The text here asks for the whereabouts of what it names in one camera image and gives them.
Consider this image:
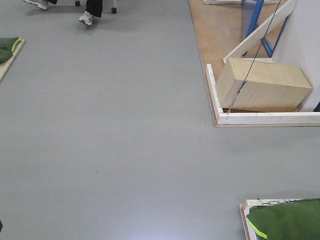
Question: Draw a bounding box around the light wooden box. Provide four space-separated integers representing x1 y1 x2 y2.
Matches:
215 58 312 112

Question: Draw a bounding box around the plywood base platform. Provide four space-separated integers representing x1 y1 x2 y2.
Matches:
188 0 320 128

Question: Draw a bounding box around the white sneaker right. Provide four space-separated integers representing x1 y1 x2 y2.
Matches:
79 11 95 26

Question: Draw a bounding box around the white sneaker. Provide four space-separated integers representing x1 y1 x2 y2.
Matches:
23 0 49 11
79 11 95 26

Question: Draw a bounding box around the black trouser leg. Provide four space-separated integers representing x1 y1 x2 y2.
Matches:
85 0 103 18

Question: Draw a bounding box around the white sneaker left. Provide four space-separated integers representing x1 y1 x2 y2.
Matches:
23 0 49 11

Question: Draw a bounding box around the green sandbag lower left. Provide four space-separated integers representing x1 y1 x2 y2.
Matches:
0 48 13 64

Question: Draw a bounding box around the green sandbag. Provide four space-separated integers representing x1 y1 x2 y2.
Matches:
246 198 320 240
0 48 13 64
0 37 21 52

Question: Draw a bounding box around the green sandbag upper left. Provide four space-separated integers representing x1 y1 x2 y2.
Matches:
0 37 21 52

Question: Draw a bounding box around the white diagonal brace beam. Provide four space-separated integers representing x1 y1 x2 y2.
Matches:
223 0 298 63

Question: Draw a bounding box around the green sandbag lower right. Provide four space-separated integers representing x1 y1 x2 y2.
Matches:
246 198 320 240

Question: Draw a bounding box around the white wooden base frame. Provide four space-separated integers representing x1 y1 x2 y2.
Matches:
205 64 320 127

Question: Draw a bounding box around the dark tension rope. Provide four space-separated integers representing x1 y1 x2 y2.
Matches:
225 0 283 120

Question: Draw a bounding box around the white frame lower right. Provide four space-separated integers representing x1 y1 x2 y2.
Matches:
239 198 320 240

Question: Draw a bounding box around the blue metal frame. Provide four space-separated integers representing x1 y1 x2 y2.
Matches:
241 0 290 58

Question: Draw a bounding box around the white wall panel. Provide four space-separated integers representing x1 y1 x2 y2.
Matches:
272 0 320 112

